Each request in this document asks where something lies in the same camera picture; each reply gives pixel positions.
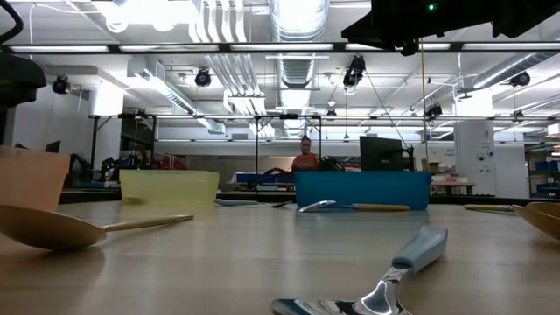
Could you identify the black aluminium table frame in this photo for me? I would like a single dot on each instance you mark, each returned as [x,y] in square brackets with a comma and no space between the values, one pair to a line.
[254,195]

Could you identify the blue background bin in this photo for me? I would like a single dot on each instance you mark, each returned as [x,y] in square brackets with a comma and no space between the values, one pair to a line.
[247,178]

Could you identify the small black monitor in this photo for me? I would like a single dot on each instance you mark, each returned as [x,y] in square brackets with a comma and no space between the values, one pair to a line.
[53,147]

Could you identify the black background robot arm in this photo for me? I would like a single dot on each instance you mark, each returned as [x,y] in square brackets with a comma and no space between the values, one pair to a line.
[275,170]

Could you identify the black overhead light bar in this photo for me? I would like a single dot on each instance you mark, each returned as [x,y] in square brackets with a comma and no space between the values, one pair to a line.
[114,48]

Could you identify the black hanging spotlight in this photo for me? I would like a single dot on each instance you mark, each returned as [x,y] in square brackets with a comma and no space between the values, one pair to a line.
[354,72]
[520,79]
[202,78]
[434,111]
[61,85]

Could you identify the person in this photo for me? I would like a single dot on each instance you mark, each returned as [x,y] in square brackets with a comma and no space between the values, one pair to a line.
[305,162]

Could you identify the black background rig frame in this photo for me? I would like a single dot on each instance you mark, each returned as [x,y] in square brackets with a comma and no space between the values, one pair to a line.
[93,140]

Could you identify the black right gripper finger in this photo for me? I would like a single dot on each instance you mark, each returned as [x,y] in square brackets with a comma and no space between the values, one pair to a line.
[372,32]

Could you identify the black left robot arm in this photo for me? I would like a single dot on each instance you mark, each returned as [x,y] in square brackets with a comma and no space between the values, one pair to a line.
[22,81]

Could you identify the yellow plastic bin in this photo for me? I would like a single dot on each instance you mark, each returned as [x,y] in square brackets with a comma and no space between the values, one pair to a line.
[170,186]

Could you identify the white pillar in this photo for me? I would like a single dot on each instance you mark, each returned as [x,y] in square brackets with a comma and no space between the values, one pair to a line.
[474,175]

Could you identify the orange plastic bin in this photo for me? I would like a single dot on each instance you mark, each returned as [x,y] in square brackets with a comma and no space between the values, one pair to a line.
[30,179]

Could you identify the teal plastic bin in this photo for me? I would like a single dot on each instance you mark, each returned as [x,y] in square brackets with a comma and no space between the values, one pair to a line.
[363,190]

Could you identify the white ceiling air unit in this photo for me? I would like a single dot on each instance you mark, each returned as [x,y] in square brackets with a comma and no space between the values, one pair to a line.
[106,100]

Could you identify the black background equipment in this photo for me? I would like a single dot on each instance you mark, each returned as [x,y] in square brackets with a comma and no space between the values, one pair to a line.
[330,164]

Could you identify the silver round ceiling duct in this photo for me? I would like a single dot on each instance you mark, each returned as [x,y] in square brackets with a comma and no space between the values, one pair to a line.
[297,70]

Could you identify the black computer monitor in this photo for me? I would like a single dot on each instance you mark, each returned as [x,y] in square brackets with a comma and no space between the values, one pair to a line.
[380,153]

